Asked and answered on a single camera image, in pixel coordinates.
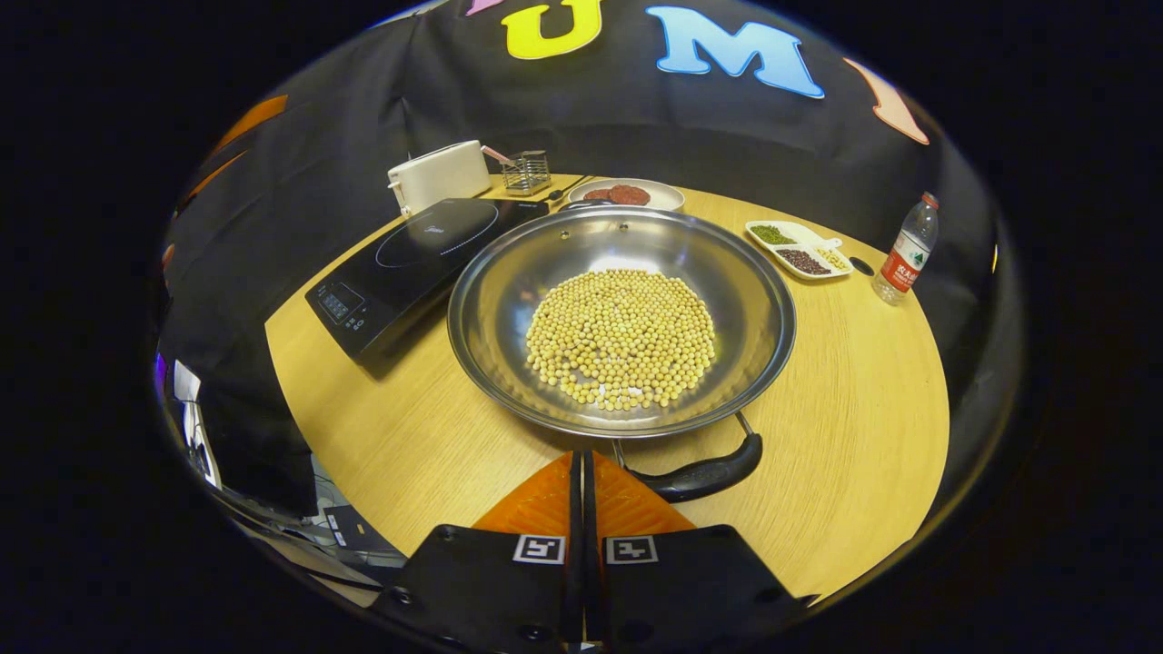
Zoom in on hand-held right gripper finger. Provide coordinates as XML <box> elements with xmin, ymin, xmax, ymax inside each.
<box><xmin>582</xmin><ymin>450</ymin><xmax>819</xmax><ymax>650</ymax></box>
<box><xmin>368</xmin><ymin>451</ymin><xmax>584</xmax><ymax>650</ymax></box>

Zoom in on steel pot with black handles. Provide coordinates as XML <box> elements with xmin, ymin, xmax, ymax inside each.
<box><xmin>447</xmin><ymin>200</ymin><xmax>798</xmax><ymax>503</ymax></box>

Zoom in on black induction cooktop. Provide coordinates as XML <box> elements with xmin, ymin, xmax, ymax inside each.
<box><xmin>305</xmin><ymin>197</ymin><xmax>551</xmax><ymax>364</ymax></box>

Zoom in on pile of soybeans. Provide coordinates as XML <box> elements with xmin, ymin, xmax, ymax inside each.
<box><xmin>525</xmin><ymin>268</ymin><xmax>719</xmax><ymax>411</ymax></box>

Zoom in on dark red beans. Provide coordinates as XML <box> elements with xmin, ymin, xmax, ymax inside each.
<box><xmin>777</xmin><ymin>248</ymin><xmax>832</xmax><ymax>276</ymax></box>

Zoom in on white oval plate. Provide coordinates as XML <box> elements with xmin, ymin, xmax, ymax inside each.
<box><xmin>568</xmin><ymin>178</ymin><xmax>686</xmax><ymax>213</ymax></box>

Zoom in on white divided dish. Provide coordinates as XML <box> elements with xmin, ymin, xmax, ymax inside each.
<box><xmin>745</xmin><ymin>220</ymin><xmax>855</xmax><ymax>281</ymax></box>

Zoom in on white toaster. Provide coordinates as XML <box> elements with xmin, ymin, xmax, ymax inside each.
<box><xmin>388</xmin><ymin>140</ymin><xmax>493</xmax><ymax>217</ymax></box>

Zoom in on clear water bottle red label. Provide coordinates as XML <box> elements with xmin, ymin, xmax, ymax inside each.
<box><xmin>872</xmin><ymin>192</ymin><xmax>940</xmax><ymax>305</ymax></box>

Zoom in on black backdrop cloth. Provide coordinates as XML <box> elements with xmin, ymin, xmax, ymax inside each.
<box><xmin>154</xmin><ymin>0</ymin><xmax>1028</xmax><ymax>519</ymax></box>

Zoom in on wire mesh holder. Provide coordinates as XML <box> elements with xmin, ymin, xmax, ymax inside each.
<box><xmin>502</xmin><ymin>150</ymin><xmax>552</xmax><ymax>196</ymax></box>

